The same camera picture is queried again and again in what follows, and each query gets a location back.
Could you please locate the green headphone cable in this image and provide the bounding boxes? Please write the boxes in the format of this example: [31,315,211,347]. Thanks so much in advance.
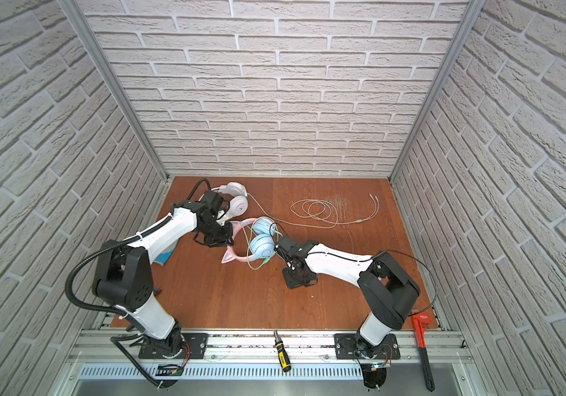
[242,219,286,271]

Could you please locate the white headphones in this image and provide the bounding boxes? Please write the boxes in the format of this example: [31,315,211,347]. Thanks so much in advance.
[212,181,248,223]

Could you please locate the pink blue cat-ear headphones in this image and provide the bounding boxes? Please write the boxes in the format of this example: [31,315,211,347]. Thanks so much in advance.
[221,216,281,264]

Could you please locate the white headphone cable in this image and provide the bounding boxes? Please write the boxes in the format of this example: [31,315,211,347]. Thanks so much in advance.
[245,191,380,229]

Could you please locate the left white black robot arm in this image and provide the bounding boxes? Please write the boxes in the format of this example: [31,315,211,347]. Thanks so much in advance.
[92,192,233,356]

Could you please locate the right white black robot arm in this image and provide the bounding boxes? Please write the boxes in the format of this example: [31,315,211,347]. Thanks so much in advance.
[276,237,421,347]

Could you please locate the yellow black screwdriver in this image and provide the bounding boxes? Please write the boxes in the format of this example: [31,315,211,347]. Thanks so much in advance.
[273,330,292,373]

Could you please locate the red pipe wrench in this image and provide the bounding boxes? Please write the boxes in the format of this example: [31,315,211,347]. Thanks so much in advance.
[410,313,436,392]

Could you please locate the small black electronics board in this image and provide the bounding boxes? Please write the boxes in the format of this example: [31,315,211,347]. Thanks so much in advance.
[156,364,185,377]

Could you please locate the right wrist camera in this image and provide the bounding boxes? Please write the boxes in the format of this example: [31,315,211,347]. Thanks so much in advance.
[282,267,317,290]

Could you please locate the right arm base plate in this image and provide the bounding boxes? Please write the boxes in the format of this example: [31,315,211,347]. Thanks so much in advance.
[333,333,401,361]

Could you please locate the black corrugated cable conduit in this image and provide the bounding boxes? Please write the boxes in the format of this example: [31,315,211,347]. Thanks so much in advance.
[63,212,175,318]

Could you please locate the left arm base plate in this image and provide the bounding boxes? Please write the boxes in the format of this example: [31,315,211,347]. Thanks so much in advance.
[139,332,209,360]

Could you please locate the aluminium frame rail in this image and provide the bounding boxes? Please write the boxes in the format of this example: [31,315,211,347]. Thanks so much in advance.
[68,328,474,365]

